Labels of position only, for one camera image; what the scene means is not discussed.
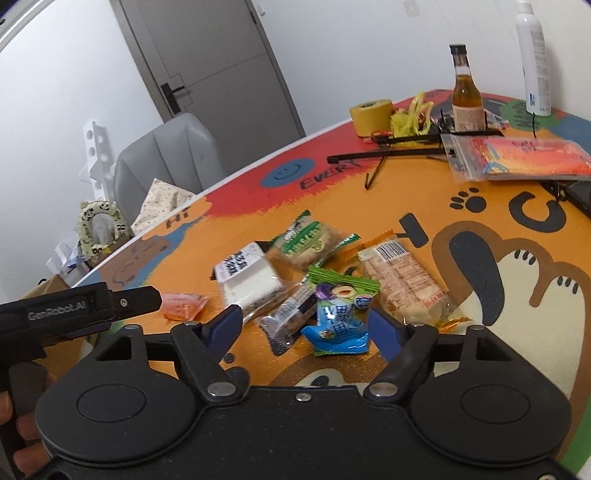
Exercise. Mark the orange snack packet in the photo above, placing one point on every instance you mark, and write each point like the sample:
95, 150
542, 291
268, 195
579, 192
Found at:
182, 307

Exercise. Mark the person's left hand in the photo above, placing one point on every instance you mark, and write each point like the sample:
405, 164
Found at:
22, 429

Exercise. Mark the black smartphone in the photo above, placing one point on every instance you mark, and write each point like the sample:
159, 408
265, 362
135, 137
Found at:
581, 194

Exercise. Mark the yellow green mesh bundle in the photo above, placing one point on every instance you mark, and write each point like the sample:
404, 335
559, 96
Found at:
408, 120

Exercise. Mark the white plastic holder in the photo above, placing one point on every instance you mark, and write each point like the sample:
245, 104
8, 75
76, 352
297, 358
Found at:
64, 258

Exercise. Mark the white perforated rack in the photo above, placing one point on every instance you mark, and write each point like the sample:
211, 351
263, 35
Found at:
94, 152

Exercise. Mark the dotted cream cushion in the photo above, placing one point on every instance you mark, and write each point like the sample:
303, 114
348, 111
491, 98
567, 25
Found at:
157, 207

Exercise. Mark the red packet in clear bag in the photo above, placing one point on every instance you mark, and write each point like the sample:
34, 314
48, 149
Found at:
521, 157

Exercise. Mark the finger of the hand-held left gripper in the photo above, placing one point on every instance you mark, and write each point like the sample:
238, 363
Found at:
136, 300

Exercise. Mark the black clothes hanger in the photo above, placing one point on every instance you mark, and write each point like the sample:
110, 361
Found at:
364, 156

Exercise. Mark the grey door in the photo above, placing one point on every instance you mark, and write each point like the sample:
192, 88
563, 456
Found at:
221, 46

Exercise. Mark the yellow tape roll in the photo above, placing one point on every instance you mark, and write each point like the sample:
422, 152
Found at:
369, 117

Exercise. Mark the small white wall switch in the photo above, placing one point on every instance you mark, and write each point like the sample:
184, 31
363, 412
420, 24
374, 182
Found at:
262, 7

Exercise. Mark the blue green plum packet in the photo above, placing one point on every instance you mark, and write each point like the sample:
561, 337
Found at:
337, 314

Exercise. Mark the brown glass bottle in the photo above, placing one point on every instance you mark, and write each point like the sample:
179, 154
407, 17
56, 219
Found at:
466, 101

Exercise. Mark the white cake packet black label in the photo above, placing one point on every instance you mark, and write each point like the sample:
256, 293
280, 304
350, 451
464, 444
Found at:
251, 279

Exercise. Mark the white light switch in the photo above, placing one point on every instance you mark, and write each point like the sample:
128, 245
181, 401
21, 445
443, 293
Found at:
411, 6

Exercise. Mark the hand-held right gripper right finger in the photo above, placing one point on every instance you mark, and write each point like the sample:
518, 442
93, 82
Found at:
385, 334

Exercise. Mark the green label biscuit packet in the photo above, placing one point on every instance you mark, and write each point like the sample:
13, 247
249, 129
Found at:
304, 240

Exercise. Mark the dark cookie clear packet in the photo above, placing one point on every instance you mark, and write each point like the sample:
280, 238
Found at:
286, 318

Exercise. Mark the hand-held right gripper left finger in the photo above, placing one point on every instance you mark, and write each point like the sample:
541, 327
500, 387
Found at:
226, 325

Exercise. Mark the grey chair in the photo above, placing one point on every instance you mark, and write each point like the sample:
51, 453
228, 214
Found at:
171, 152

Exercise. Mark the white spray bottle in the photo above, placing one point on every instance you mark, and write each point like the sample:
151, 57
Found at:
533, 60

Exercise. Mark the panda print neck pillow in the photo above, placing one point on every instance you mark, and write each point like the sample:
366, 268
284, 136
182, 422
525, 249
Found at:
87, 226

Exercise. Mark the rice cracker packet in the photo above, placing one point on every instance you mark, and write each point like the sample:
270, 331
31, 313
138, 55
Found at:
406, 281

